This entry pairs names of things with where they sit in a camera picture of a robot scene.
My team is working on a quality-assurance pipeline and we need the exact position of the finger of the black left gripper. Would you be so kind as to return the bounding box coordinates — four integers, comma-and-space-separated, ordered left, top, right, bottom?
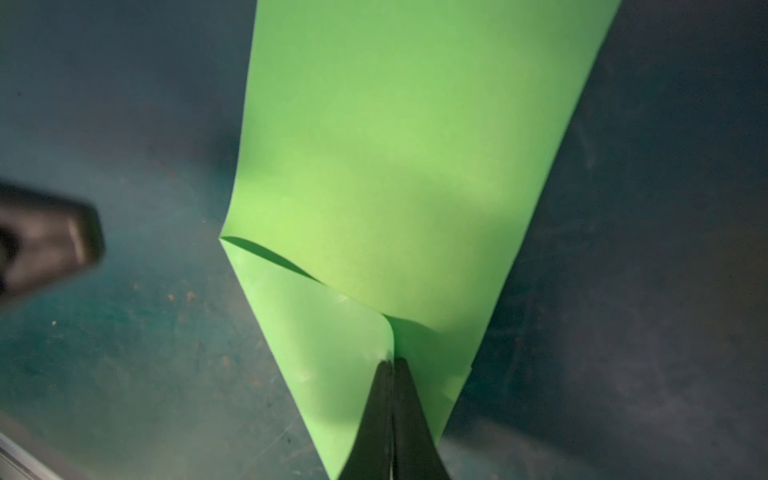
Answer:
1, 181, 105, 304

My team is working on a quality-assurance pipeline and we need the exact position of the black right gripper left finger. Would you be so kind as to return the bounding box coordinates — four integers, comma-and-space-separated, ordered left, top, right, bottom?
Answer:
338, 361, 393, 480

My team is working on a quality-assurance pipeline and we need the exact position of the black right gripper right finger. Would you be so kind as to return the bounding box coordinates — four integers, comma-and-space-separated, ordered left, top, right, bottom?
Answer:
392, 358, 450, 480

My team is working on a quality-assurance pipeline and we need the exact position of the green square paper sheet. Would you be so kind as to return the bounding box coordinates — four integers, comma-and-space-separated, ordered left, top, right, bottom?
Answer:
220, 1, 619, 478

